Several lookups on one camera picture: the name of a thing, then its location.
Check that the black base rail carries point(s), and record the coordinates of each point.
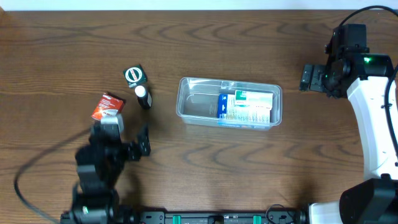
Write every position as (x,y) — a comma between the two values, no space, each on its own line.
(273,215)

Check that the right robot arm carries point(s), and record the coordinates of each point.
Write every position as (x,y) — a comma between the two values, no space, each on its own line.
(367,81)

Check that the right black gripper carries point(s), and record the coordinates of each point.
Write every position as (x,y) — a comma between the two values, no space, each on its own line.
(313,78)

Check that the black bottle white cap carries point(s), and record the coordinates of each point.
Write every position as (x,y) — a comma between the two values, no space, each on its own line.
(143,96)

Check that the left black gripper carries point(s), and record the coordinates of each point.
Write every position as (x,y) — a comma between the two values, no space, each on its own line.
(135,154)

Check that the dark green square box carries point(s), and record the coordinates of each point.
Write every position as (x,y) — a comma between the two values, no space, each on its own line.
(135,76)

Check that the white green medicine box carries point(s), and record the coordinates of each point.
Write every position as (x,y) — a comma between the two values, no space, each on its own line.
(253,99)

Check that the red orange small box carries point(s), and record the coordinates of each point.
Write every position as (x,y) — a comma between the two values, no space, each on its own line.
(107,106)

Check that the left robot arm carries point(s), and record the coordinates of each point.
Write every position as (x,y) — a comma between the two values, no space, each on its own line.
(99,165)

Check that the clear plastic container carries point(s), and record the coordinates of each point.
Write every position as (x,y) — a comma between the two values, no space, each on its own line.
(197,102)

